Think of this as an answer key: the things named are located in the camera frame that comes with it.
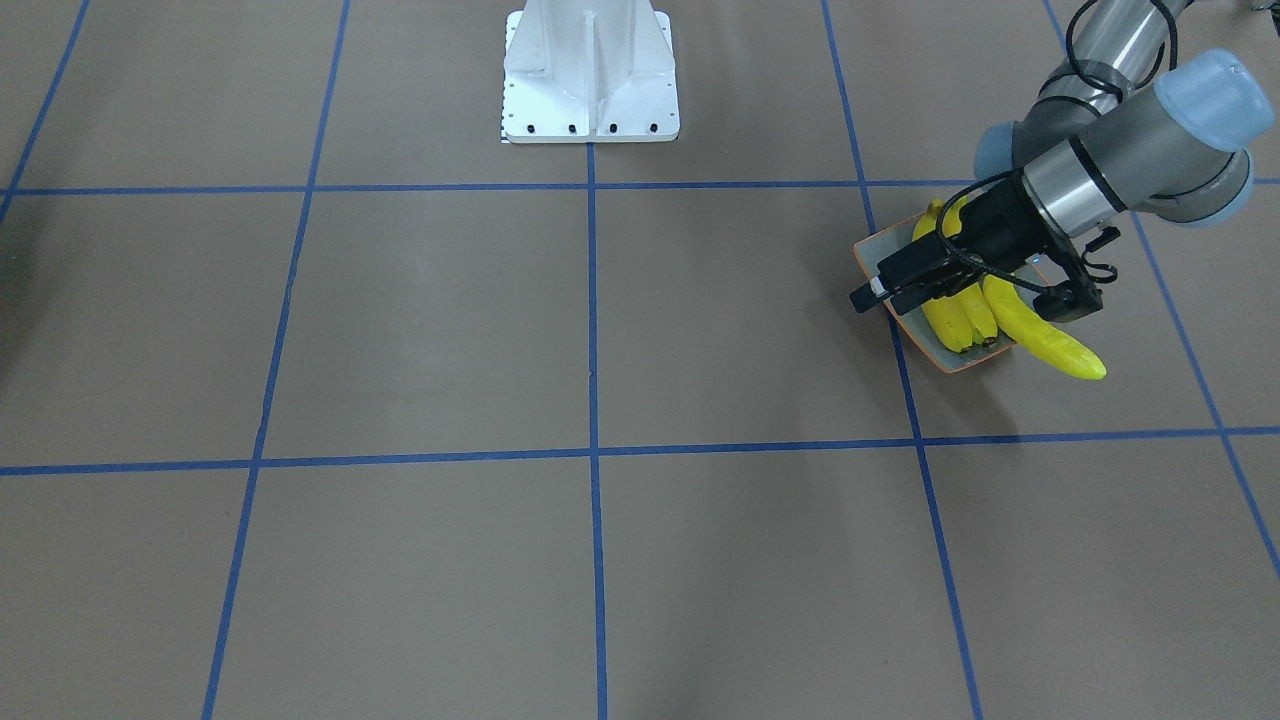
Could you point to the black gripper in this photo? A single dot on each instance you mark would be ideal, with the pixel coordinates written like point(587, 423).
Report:
point(1001, 226)

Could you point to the white pedestal column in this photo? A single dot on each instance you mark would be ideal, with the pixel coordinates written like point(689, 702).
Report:
point(589, 72)

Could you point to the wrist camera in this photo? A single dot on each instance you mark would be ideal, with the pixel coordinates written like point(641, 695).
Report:
point(1080, 293)

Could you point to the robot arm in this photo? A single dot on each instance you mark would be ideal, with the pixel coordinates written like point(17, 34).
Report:
point(1121, 125)

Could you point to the yellow banana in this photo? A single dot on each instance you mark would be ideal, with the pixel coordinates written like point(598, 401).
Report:
point(945, 316)
point(969, 304)
point(1040, 338)

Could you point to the yellow banana back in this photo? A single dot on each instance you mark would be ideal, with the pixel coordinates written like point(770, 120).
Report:
point(1040, 338)

